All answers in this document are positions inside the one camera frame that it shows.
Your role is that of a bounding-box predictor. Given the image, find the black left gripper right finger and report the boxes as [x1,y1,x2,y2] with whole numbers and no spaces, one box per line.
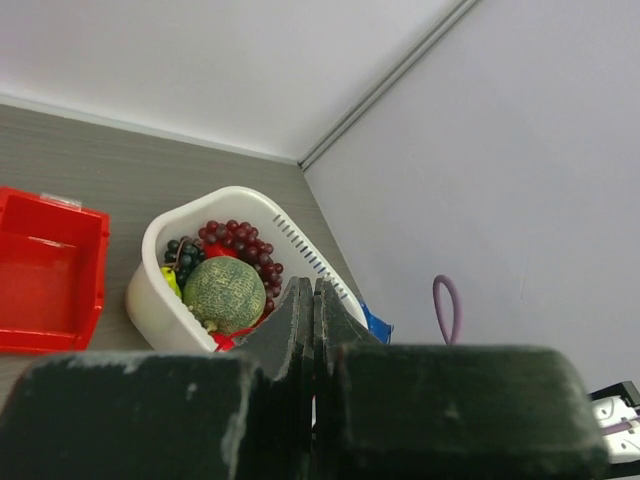
[314,281,609,479]

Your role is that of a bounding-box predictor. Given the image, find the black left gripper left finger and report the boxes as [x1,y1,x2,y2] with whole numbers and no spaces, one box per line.
[1,278,313,479]

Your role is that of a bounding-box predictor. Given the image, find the red cable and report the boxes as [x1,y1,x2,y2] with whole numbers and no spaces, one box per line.
[212,327,251,353]

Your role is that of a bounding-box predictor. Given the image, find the blue chips bag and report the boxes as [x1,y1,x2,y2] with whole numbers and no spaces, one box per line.
[360,302,394,344]

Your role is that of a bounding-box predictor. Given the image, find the green netted melon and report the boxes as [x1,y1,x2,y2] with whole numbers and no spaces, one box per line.
[182,256,266,335]

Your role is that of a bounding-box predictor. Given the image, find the white plastic fruit basket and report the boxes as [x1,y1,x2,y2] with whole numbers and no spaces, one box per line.
[126,186,367,353]

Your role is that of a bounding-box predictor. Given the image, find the yellow green pear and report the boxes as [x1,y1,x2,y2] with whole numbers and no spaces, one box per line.
[160,266,182,298]

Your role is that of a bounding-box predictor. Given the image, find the red fruit in basket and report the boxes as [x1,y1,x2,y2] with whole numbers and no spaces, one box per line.
[202,243,238,259]

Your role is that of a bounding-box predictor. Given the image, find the dark blue grape bunch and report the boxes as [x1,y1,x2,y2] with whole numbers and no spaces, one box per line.
[161,236,206,288]

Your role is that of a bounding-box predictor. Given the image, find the dark red grape bunch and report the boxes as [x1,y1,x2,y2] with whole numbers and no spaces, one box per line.
[198,219,284,320]

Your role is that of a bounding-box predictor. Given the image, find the red bin right compartment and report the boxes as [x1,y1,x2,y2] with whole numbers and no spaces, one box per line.
[1,187,110,354]

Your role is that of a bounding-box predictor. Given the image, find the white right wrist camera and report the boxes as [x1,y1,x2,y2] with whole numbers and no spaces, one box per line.
[590,381,639,467]

